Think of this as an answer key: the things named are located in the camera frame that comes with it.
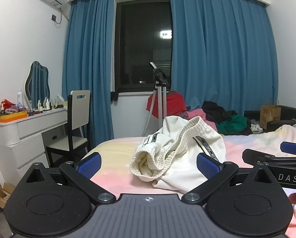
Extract pink garment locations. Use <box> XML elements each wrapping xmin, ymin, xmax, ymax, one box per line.
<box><xmin>180</xmin><ymin>109</ymin><xmax>216</xmax><ymax>127</ymax></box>

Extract red pouch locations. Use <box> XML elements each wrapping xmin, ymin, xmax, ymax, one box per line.
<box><xmin>0</xmin><ymin>99</ymin><xmax>16</xmax><ymax>109</ymax></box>

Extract dark window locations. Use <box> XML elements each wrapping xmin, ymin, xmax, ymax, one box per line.
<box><xmin>114</xmin><ymin>0</ymin><xmax>174</xmax><ymax>95</ymax></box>

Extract white vanity desk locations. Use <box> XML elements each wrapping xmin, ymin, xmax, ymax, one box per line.
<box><xmin>0</xmin><ymin>107</ymin><xmax>69</xmax><ymax>170</ymax></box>

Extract blue curtain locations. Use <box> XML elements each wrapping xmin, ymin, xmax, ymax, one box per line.
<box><xmin>168</xmin><ymin>0</ymin><xmax>279</xmax><ymax>119</ymax></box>
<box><xmin>62</xmin><ymin>0</ymin><xmax>116</xmax><ymax>149</ymax></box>

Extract black sofa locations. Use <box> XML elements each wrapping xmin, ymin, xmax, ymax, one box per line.
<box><xmin>243</xmin><ymin>105</ymin><xmax>296</xmax><ymax>133</ymax></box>

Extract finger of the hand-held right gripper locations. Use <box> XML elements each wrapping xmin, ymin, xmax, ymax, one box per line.
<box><xmin>242</xmin><ymin>149</ymin><xmax>296</xmax><ymax>169</ymax></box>
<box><xmin>280</xmin><ymin>141</ymin><xmax>296</xmax><ymax>155</ymax></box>

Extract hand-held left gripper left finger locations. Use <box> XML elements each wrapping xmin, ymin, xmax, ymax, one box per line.
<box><xmin>25</xmin><ymin>152</ymin><xmax>117</xmax><ymax>203</ymax></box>

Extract brown paper bag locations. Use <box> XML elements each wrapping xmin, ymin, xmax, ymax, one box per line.
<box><xmin>259</xmin><ymin>99</ymin><xmax>282</xmax><ymax>129</ymax></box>

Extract black clothes pile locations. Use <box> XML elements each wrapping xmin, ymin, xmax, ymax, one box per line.
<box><xmin>202</xmin><ymin>101</ymin><xmax>238</xmax><ymax>124</ymax></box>

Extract green garment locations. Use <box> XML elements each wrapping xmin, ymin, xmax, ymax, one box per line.
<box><xmin>216</xmin><ymin>115</ymin><xmax>249</xmax><ymax>135</ymax></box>

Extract cardboard boxes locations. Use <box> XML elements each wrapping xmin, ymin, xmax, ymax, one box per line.
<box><xmin>0</xmin><ymin>182</ymin><xmax>16</xmax><ymax>209</ymax></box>

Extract red garment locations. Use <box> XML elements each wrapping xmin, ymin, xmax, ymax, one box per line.
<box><xmin>146</xmin><ymin>91</ymin><xmax>187</xmax><ymax>119</ymax></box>

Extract white pants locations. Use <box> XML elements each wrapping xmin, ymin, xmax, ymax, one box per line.
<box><xmin>129</xmin><ymin>116</ymin><xmax>225</xmax><ymax>195</ymax></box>

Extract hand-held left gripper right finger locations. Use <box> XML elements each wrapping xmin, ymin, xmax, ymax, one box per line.
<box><xmin>181</xmin><ymin>152</ymin><xmax>279</xmax><ymax>203</ymax></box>

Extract orange tray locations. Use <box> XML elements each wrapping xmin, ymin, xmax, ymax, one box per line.
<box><xmin>0</xmin><ymin>111</ymin><xmax>28</xmax><ymax>122</ymax></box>

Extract black and white chair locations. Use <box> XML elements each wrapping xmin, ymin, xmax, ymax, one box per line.
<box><xmin>42</xmin><ymin>90</ymin><xmax>92</xmax><ymax>168</ymax></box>

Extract wavy vanity mirror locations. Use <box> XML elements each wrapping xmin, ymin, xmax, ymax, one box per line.
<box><xmin>25</xmin><ymin>61</ymin><xmax>50</xmax><ymax>109</ymax></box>

